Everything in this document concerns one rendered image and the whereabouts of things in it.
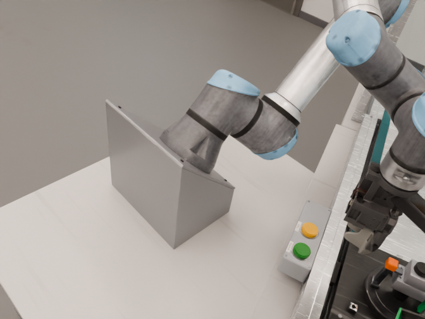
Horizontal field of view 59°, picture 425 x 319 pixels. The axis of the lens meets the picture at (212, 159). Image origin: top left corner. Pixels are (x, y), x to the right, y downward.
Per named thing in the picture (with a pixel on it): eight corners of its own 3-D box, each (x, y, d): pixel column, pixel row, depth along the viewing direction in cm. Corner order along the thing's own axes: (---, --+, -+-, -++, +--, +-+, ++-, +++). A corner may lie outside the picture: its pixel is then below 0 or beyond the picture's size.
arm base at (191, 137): (148, 131, 88) (173, 96, 88) (177, 143, 102) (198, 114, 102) (194, 168, 83) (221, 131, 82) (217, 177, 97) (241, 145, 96)
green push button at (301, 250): (289, 256, 88) (291, 251, 87) (294, 243, 91) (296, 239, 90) (305, 264, 87) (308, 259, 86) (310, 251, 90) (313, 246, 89)
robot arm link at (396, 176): (437, 154, 63) (435, 184, 57) (423, 173, 66) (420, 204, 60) (391, 137, 65) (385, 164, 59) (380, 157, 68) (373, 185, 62)
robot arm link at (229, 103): (183, 103, 95) (215, 59, 93) (222, 132, 100) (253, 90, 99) (196, 113, 84) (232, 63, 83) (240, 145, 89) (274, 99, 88)
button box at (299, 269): (276, 270, 91) (282, 256, 87) (300, 212, 106) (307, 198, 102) (303, 283, 89) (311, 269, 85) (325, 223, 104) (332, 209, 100)
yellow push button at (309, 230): (298, 235, 93) (300, 230, 92) (302, 224, 96) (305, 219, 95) (314, 242, 92) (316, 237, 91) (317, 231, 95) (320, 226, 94)
